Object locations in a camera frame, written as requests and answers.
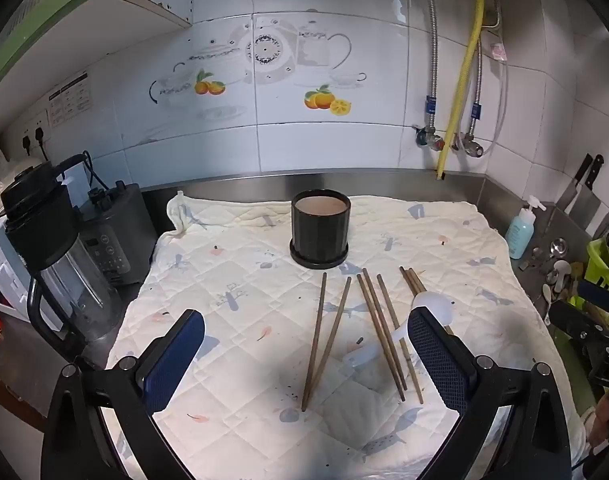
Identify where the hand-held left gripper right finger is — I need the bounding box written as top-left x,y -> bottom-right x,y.
407,306 -> 585,480

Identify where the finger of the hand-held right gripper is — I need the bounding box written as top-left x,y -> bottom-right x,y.
577,279 -> 609,309
546,299 -> 609,347

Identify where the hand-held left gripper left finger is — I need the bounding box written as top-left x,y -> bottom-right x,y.
40,309 -> 206,480

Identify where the white plastic spoon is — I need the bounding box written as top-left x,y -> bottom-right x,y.
342,293 -> 456,367

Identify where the black utensil holder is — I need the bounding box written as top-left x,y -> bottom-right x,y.
289,188 -> 352,270

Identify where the person's right hand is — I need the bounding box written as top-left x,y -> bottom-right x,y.
588,390 -> 609,461

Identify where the green utensil rack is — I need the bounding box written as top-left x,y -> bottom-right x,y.
567,232 -> 609,313

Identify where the teal soap pump bottle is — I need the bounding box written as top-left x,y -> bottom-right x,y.
505,195 -> 543,260

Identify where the printed quilted mat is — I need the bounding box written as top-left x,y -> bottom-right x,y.
107,192 -> 593,480

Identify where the dark grey blender base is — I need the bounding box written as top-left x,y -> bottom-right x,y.
79,181 -> 158,287

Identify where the glass blender jar black lid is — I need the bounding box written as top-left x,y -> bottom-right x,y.
0,159 -> 124,357

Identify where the white kitchen appliance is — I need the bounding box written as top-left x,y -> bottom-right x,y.
0,219 -> 41,322

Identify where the metal water valve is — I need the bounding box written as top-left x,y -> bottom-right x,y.
454,132 -> 486,157

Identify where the clear plastic tube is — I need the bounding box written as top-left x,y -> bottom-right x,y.
479,0 -> 509,157

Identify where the steel cleaver black handle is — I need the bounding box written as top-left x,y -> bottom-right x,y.
569,154 -> 606,232
557,153 -> 593,214

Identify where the black power cable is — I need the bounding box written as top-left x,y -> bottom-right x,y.
37,137 -> 108,192

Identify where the red handle water valve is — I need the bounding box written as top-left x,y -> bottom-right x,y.
415,123 -> 446,152

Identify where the short metal flexible hose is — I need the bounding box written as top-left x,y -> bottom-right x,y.
467,35 -> 485,136

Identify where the yellow gas hose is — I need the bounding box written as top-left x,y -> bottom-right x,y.
437,0 -> 486,181

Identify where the wall power socket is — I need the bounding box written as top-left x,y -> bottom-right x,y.
17,110 -> 52,155

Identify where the white wall label sticker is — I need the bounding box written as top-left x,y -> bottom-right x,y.
47,72 -> 93,129

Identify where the long metal flexible hose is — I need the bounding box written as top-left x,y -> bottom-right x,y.
407,0 -> 439,131

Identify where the green wall cabinet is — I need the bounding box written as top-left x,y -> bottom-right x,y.
0,0 -> 193,107

